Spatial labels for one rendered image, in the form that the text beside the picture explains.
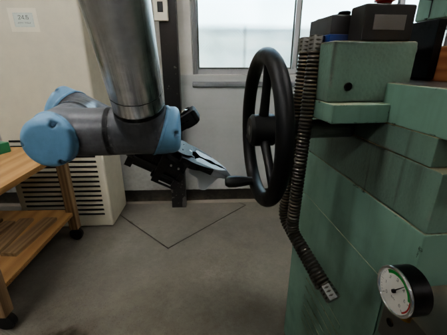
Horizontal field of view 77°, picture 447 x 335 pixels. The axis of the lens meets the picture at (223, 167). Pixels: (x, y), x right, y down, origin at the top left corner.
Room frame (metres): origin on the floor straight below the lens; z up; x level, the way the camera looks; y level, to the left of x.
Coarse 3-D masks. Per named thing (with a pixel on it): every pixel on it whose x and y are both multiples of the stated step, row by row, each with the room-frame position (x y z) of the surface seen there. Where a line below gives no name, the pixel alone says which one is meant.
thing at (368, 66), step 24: (336, 48) 0.45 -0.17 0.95; (360, 48) 0.45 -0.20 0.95; (384, 48) 0.46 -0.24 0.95; (408, 48) 0.46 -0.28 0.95; (336, 72) 0.45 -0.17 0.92; (360, 72) 0.45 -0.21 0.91; (384, 72) 0.46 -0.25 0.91; (408, 72) 0.46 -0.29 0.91; (336, 96) 0.45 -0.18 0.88; (360, 96) 0.45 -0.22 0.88
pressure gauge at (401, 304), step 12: (408, 264) 0.29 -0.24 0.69; (384, 276) 0.30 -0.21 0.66; (396, 276) 0.28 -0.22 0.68; (408, 276) 0.27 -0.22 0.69; (420, 276) 0.27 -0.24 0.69; (384, 288) 0.29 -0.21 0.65; (396, 288) 0.27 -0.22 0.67; (408, 288) 0.26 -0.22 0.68; (420, 288) 0.26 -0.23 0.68; (384, 300) 0.28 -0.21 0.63; (396, 300) 0.27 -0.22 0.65; (408, 300) 0.25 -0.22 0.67; (420, 300) 0.25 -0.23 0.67; (432, 300) 0.25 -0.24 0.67; (396, 312) 0.26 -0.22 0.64; (408, 312) 0.25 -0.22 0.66; (420, 312) 0.25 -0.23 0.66
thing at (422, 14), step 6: (420, 0) 0.58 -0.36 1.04; (426, 0) 0.57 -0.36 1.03; (438, 0) 0.54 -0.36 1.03; (444, 0) 0.53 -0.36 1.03; (420, 6) 0.58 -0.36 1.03; (426, 6) 0.56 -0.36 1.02; (432, 6) 0.55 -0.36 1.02; (438, 6) 0.54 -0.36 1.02; (444, 6) 0.53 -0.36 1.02; (420, 12) 0.58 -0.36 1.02; (426, 12) 0.56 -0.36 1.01; (432, 12) 0.55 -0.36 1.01; (438, 12) 0.54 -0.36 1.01; (444, 12) 0.52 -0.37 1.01; (420, 18) 0.57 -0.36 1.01; (426, 18) 0.56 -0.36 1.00; (432, 18) 0.55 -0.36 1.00; (438, 18) 0.54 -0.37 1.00; (444, 18) 0.53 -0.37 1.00
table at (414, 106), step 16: (416, 80) 0.50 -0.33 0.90; (384, 96) 0.46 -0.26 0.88; (400, 96) 0.42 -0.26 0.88; (416, 96) 0.39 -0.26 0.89; (432, 96) 0.37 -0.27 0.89; (320, 112) 0.47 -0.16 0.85; (336, 112) 0.43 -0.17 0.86; (352, 112) 0.43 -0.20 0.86; (368, 112) 0.43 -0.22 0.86; (384, 112) 0.44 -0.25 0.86; (400, 112) 0.42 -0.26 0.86; (416, 112) 0.39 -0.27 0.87; (432, 112) 0.36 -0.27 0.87; (416, 128) 0.38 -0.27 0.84; (432, 128) 0.35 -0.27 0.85
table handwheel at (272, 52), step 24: (264, 48) 0.51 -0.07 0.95; (264, 72) 0.50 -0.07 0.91; (288, 72) 0.43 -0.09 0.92; (264, 96) 0.50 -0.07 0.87; (288, 96) 0.40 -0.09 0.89; (264, 120) 0.50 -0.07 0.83; (288, 120) 0.38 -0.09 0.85; (264, 144) 0.49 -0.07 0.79; (288, 144) 0.38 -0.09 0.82; (288, 168) 0.38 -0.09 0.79; (264, 192) 0.47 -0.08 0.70
